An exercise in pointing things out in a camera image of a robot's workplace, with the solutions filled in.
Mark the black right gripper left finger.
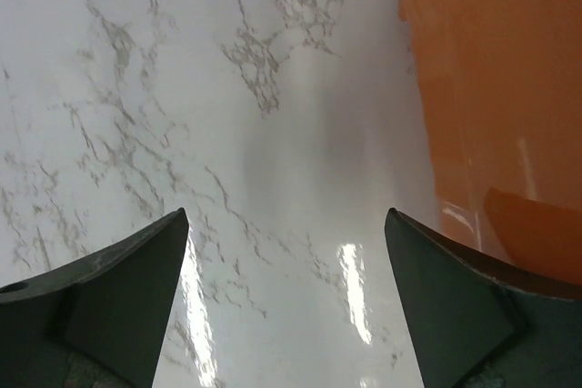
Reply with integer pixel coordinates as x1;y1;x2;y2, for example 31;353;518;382
1;209;189;387

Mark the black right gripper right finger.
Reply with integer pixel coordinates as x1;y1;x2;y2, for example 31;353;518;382
385;208;581;387

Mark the orange plastic basket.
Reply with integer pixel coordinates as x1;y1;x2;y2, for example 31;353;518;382
400;0;581;284

